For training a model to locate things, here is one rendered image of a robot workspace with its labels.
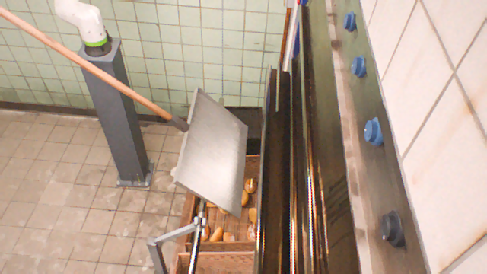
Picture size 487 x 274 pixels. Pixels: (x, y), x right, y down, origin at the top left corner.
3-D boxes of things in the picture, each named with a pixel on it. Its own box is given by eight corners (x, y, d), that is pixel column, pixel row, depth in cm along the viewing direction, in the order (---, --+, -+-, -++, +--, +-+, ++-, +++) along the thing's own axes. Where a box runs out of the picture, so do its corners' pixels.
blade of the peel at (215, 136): (172, 183, 141) (176, 180, 140) (194, 89, 177) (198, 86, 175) (240, 218, 159) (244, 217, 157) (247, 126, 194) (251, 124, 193)
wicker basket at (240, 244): (277, 179, 230) (282, 151, 210) (276, 266, 193) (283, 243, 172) (200, 172, 231) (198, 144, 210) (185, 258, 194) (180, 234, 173)
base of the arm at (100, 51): (93, 30, 221) (91, 21, 216) (119, 31, 221) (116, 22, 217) (81, 56, 204) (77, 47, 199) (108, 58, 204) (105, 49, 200)
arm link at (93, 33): (93, 29, 211) (83, -2, 197) (112, 39, 206) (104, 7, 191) (74, 39, 204) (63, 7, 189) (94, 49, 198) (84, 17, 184)
